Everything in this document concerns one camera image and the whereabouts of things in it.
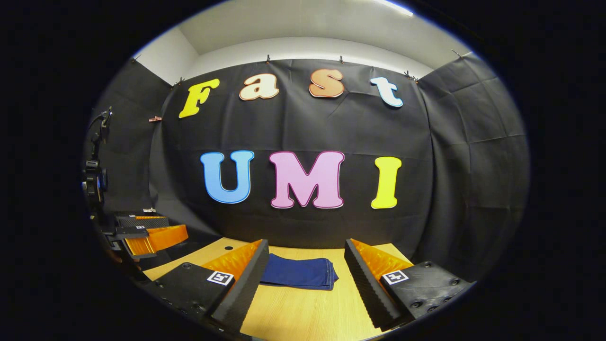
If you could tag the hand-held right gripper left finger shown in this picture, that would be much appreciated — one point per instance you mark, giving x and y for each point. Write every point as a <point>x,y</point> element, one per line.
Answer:
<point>246,289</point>

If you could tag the black backdrop cloth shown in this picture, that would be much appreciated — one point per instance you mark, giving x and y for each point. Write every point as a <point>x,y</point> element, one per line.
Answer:
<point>303,123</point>

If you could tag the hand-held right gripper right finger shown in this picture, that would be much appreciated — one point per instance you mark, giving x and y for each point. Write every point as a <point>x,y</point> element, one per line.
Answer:
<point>364,284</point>

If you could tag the blue jeans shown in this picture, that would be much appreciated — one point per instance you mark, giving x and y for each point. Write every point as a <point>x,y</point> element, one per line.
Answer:
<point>298,272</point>

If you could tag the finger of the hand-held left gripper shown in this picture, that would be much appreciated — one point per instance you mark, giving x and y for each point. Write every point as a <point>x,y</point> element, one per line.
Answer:
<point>142,221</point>
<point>163,238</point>

